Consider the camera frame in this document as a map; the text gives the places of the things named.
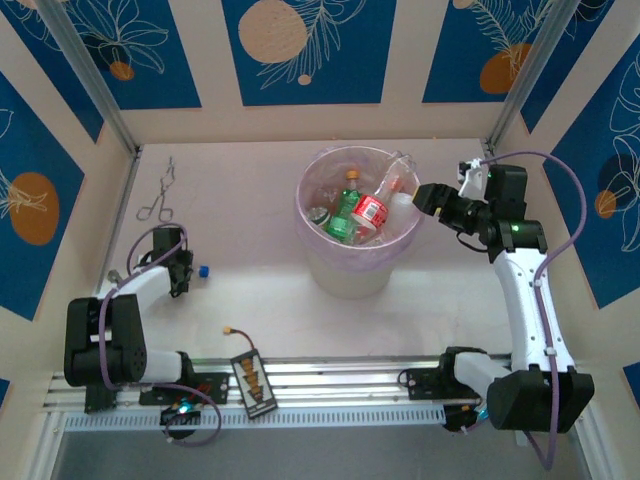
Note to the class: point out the white translucent plastic bottle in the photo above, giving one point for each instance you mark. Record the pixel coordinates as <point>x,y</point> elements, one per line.
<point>401,206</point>

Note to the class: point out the clear faceted plastic bottle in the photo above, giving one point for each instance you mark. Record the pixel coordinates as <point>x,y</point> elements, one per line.
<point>395,175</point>

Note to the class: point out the small blue cap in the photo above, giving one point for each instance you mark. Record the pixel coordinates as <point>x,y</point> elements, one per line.
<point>203,271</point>

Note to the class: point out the green plastic bottle yellow cap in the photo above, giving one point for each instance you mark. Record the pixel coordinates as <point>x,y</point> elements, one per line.
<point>342,212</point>

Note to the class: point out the clear ribbed plastic bottle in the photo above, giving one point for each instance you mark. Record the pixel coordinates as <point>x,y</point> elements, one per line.
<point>318,215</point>

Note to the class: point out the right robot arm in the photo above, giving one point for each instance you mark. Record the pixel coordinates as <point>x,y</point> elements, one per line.
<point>530,320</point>

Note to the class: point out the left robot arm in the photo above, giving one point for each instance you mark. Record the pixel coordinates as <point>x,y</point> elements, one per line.
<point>120,345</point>

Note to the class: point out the white round waste bin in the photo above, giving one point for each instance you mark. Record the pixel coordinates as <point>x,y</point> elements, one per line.
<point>350,280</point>

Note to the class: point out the metal scissor tongs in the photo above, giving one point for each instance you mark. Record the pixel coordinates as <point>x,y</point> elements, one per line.
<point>161,200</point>

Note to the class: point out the small grey metal fitting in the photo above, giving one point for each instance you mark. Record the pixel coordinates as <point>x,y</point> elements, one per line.
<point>114,276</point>

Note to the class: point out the black power distribution board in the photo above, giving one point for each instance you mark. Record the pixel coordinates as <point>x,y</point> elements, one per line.
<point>255,385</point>

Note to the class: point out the small lit adapter board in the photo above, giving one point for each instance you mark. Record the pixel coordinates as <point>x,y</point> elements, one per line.
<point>457,420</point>
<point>175,416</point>

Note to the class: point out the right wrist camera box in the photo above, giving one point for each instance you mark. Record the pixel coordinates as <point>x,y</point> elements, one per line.
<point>470,182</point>

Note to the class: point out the aluminium frame side rail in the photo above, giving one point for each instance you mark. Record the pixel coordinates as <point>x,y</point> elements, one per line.
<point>122,200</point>

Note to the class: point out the aluminium frame post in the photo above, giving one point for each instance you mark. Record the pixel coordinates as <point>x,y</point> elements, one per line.
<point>85,65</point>
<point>530,65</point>

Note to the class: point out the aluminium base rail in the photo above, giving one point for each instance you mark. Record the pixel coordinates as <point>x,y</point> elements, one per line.
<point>325,380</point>

